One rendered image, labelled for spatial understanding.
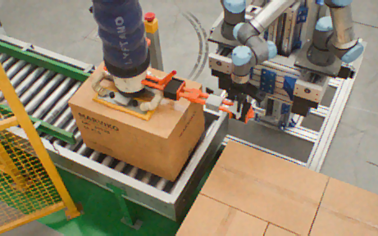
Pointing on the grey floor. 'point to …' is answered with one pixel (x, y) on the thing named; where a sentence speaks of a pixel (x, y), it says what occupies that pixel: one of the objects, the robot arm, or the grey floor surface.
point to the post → (154, 44)
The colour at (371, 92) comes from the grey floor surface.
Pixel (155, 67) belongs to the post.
